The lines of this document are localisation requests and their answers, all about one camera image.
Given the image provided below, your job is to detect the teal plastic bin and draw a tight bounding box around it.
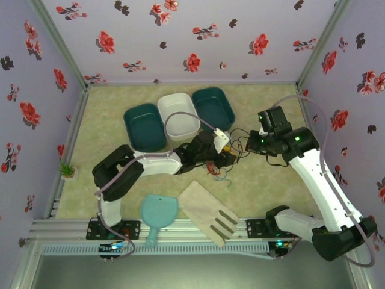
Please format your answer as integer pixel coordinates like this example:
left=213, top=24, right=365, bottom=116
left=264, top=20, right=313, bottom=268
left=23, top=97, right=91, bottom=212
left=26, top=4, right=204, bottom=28
left=123, top=103, right=168, bottom=153
left=191, top=86, right=236, bottom=132

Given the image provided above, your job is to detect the red cable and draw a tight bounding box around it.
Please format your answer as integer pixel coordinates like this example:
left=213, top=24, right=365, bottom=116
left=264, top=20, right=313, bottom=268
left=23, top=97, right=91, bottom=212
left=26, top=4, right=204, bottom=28
left=205, top=161, right=221, bottom=176

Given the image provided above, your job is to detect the white slotted cable duct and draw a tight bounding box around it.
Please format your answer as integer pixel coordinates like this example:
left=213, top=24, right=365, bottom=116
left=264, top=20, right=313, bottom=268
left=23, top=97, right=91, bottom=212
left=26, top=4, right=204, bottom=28
left=40, top=242, right=268, bottom=257

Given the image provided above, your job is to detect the light blue plastic dustpan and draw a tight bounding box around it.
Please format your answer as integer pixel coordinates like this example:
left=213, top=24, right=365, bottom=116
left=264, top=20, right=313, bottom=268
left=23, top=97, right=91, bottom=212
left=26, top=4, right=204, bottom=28
left=140, top=194, right=180, bottom=249

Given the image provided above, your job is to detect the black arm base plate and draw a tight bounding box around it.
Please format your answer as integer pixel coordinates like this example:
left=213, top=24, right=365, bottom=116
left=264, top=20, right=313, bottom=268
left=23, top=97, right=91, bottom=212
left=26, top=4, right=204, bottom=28
left=245, top=219, right=301, bottom=241
left=86, top=219, right=142, bottom=241

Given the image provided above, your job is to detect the grey arm hose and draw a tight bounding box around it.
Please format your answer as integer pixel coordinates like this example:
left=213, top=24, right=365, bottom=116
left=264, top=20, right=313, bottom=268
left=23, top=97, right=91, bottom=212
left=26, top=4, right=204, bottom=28
left=95, top=111, right=223, bottom=259
left=270, top=95, right=377, bottom=269

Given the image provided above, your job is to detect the controller circuit board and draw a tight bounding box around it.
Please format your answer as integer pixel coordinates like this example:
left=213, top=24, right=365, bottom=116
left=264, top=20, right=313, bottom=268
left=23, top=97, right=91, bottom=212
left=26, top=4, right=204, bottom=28
left=99, top=242, right=127, bottom=262
left=269, top=239, right=294, bottom=260

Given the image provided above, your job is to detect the grey left arm hose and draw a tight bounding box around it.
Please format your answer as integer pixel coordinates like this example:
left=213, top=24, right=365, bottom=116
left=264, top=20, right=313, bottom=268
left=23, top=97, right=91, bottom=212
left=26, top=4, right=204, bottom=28
left=95, top=111, right=223, bottom=259

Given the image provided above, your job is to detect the grey right arm hose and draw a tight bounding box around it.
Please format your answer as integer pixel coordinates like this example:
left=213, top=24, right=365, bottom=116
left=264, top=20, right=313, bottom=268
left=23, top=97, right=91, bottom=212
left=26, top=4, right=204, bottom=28
left=270, top=95, right=377, bottom=269

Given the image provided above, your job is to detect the aluminium front rail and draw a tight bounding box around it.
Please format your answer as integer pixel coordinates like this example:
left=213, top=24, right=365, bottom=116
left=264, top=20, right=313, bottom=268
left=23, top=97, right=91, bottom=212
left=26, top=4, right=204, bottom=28
left=28, top=217, right=301, bottom=241

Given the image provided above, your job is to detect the aluminium frame post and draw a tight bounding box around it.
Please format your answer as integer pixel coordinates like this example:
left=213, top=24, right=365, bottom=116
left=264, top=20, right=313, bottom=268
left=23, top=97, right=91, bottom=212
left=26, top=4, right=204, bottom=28
left=296, top=0, right=353, bottom=91
left=28, top=0, right=91, bottom=90

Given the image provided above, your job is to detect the aluminium side rail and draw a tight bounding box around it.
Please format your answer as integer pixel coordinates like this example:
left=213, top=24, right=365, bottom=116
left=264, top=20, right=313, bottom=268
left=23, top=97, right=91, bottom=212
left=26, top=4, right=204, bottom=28
left=296, top=85, right=319, bottom=142
left=45, top=87, right=91, bottom=219

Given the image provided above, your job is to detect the small potted plant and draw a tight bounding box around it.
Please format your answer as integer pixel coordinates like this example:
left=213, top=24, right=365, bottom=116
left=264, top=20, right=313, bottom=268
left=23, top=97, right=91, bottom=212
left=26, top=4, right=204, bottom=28
left=61, top=161, right=78, bottom=181

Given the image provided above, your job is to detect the white plastic bin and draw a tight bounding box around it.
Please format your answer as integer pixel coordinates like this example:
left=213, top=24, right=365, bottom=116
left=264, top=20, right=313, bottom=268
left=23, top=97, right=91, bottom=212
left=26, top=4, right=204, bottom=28
left=156, top=92, right=202, bottom=142

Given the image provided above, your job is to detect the black cable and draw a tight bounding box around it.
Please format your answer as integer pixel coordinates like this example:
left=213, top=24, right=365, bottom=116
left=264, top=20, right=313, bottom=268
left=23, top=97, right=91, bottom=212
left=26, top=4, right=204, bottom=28
left=230, top=128, right=252, bottom=163

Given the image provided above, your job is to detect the blue cable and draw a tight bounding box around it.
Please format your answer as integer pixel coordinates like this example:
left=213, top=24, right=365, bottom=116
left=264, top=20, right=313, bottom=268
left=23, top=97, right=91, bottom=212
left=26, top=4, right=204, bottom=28
left=214, top=168, right=233, bottom=187

